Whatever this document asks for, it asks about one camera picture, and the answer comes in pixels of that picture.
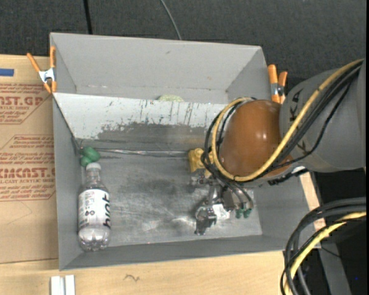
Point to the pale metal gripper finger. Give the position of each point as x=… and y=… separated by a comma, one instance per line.
x=204, y=218
x=197, y=182

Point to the yellow toy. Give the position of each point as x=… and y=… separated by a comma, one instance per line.
x=196, y=160

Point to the grey metal bin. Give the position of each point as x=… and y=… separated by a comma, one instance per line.
x=153, y=180

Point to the pale green sponge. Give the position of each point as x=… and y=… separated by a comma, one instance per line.
x=170, y=98

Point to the clear plastic bottle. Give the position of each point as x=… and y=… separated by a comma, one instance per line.
x=93, y=207

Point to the green toy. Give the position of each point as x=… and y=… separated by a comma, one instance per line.
x=90, y=156

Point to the brown cardboard board, red print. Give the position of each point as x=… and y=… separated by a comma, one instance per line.
x=24, y=220

